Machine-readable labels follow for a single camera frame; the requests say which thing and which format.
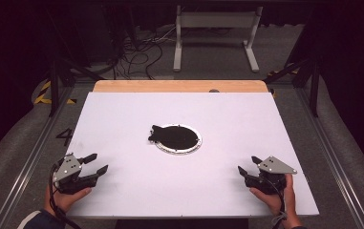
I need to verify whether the wooden table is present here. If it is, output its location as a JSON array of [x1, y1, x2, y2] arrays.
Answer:
[[93, 79, 269, 94]]

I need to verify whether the round silver-rimmed folding mirror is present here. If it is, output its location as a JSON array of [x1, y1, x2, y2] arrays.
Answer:
[[147, 123, 203, 156]]

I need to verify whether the white table cover board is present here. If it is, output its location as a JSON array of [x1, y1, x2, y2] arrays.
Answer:
[[64, 92, 320, 219]]

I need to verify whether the yellow black floor tape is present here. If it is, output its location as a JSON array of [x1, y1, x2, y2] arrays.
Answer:
[[33, 79, 77, 106], [267, 65, 300, 77]]

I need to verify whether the white metal desk frame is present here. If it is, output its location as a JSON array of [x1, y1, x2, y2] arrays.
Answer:
[[173, 5, 264, 73]]

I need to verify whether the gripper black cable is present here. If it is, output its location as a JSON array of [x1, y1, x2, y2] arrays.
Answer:
[[261, 175, 289, 229], [49, 163, 82, 229]]

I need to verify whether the person's left hand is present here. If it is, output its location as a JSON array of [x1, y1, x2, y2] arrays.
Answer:
[[44, 183, 93, 218]]

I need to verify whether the black metal stand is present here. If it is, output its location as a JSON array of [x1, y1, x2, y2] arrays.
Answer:
[[264, 53, 322, 117], [47, 47, 107, 117]]

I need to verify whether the aluminium floor rail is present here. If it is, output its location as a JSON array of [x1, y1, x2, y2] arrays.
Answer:
[[293, 85, 364, 229], [0, 85, 75, 229]]

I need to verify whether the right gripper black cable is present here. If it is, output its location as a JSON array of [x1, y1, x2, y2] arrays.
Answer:
[[261, 175, 289, 229]]

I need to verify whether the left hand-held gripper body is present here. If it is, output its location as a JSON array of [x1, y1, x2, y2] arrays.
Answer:
[[53, 153, 99, 196]]

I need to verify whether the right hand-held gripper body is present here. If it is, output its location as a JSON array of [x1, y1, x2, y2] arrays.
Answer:
[[246, 156, 298, 196]]

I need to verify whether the tangle of floor cables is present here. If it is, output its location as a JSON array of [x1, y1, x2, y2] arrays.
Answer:
[[112, 25, 183, 80]]

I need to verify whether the person's right hand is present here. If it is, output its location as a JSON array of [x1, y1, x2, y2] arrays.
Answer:
[[249, 174, 304, 229]]

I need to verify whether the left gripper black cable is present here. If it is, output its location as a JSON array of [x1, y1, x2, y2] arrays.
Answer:
[[49, 163, 82, 229]]

